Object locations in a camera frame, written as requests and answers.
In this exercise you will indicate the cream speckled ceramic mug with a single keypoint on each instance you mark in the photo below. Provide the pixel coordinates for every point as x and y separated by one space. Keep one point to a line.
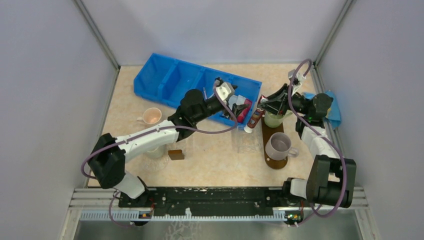
157 152

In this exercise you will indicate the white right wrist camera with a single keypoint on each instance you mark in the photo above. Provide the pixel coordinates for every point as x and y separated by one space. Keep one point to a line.
298 80

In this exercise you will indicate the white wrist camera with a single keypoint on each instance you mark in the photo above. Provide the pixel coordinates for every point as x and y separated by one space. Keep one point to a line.
298 80
220 92

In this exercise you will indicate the white tube black cap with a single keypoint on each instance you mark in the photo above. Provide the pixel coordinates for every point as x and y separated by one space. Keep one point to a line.
236 100

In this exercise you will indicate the grey ceramic mug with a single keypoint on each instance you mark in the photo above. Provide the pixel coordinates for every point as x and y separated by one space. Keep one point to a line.
279 147

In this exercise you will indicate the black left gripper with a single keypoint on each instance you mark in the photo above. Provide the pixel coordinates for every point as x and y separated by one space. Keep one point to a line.
236 108

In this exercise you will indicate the white ceramic mug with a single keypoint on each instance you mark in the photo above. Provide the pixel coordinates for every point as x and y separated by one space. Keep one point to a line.
150 116

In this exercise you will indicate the green ceramic mug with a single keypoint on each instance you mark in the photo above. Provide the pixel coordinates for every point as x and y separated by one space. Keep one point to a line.
273 121

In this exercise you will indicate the blue divided storage bin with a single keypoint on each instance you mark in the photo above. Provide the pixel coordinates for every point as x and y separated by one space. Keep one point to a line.
165 80

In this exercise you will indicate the clear textured acrylic tray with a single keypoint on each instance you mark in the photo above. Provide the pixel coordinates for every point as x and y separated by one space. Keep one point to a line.
244 142

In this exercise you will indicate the clear holder with wooden ends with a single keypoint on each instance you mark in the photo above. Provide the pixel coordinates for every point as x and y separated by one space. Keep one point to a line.
181 150

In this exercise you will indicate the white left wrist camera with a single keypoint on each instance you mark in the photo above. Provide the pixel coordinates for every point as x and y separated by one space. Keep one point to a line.
220 92

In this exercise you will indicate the blue crumpled cloth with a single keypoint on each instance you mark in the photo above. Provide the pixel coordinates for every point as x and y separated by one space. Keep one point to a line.
331 109

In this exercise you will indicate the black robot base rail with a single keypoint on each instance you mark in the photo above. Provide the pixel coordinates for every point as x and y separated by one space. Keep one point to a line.
217 202

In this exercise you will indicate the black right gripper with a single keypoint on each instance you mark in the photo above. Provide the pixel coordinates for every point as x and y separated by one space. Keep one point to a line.
275 103

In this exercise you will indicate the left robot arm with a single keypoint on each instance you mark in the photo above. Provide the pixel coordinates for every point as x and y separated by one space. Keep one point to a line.
107 161

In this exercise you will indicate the brown oval wooden tray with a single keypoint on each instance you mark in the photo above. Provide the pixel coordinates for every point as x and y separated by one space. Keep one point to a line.
266 134

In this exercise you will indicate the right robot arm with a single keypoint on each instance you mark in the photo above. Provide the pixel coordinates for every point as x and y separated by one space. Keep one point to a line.
331 180

